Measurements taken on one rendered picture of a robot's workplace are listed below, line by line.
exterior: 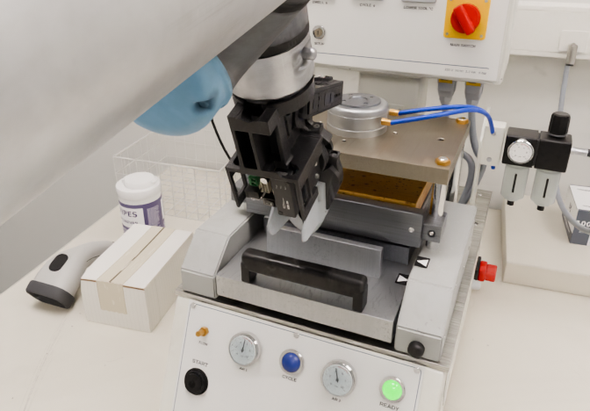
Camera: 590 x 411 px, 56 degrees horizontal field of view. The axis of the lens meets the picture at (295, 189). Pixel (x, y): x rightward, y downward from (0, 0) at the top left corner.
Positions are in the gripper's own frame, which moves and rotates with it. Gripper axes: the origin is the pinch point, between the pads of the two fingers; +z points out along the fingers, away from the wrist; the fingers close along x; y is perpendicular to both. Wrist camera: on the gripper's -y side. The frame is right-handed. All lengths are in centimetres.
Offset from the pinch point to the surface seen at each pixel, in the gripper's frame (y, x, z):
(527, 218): -49, 25, 46
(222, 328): 9.3, -9.6, 13.0
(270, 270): 4.7, -3.4, 4.5
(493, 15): -34.0, 14.1, -7.6
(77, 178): -46, -102, 61
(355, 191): -7.8, 2.8, 2.6
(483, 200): -31.9, 16.3, 25.1
